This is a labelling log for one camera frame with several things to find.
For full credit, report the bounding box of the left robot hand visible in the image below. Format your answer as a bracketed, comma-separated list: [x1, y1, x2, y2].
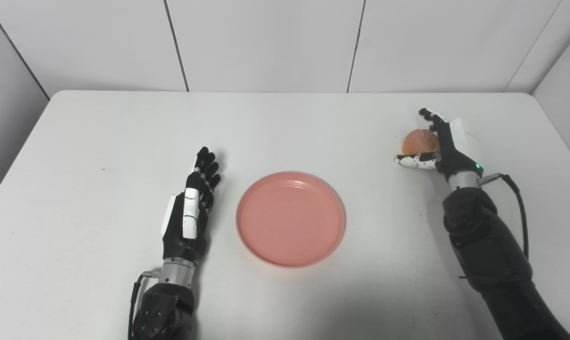
[161, 146, 221, 264]

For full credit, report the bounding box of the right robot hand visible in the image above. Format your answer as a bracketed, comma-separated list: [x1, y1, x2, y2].
[394, 108, 484, 181]

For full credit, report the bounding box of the cream puff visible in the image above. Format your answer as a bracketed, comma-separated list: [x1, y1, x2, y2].
[402, 128, 440, 156]

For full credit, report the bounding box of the pink plate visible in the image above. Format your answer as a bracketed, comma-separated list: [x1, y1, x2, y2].
[235, 171, 347, 269]

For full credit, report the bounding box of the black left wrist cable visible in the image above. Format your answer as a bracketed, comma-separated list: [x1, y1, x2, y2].
[127, 270, 161, 340]

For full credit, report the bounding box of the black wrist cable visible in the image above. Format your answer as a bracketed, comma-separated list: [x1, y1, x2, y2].
[476, 173, 530, 261]
[127, 270, 161, 340]

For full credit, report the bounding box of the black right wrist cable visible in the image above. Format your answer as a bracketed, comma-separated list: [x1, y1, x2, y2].
[476, 173, 530, 261]

